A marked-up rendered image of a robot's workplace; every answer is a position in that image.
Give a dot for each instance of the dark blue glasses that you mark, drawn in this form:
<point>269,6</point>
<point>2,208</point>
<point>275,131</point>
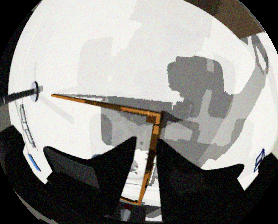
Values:
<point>258,160</point>

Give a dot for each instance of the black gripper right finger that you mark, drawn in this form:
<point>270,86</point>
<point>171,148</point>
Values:
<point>180,181</point>

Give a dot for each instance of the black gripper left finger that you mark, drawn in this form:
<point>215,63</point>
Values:
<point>106,174</point>

